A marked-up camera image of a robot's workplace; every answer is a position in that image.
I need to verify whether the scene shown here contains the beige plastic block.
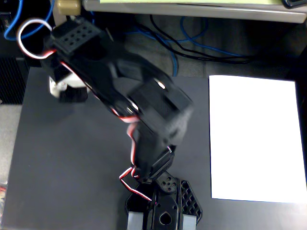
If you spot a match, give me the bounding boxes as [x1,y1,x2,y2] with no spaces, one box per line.
[57,0,82,15]

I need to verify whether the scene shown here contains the silver base clamp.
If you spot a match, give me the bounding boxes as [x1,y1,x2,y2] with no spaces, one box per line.
[127,211,144,230]
[182,214,198,230]

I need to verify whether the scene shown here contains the black foam cube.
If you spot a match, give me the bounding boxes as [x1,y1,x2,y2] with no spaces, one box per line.
[59,87,88,104]

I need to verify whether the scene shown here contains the white paper sheet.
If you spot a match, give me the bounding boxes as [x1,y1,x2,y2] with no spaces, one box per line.
[209,75,307,204]

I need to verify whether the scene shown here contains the white desk leg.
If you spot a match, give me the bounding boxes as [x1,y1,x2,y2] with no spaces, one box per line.
[52,13,72,28]

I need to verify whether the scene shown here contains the black ribbed case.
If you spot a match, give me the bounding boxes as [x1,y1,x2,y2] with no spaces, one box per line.
[0,56,27,105]

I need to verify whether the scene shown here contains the long black floor cable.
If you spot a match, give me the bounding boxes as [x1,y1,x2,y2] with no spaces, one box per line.
[150,14,291,65]

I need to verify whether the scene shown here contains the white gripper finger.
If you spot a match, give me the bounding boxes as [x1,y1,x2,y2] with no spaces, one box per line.
[49,77,67,98]

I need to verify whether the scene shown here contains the black device on desk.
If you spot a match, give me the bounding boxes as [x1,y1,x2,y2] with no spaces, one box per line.
[282,0,307,10]

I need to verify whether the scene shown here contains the grey desk edge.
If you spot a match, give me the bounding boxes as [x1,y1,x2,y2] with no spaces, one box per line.
[83,0,307,24]

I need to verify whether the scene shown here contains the blue looped network cable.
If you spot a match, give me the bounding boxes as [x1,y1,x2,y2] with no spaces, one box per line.
[3,0,56,41]

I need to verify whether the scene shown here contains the clear packet with red wires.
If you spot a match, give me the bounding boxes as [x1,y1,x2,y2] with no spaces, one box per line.
[0,177,8,216]

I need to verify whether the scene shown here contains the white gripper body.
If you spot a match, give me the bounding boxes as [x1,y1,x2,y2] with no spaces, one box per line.
[62,71,87,89]

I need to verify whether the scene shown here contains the dark grey table mat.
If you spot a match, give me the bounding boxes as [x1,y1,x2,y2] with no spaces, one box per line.
[1,67,307,230]

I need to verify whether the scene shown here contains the red white black servo wire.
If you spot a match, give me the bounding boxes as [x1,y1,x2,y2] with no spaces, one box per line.
[110,107,141,125]
[118,123,153,202]
[16,18,58,60]

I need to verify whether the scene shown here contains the long blue floor cable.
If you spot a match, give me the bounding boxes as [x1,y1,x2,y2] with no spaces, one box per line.
[124,16,300,77]

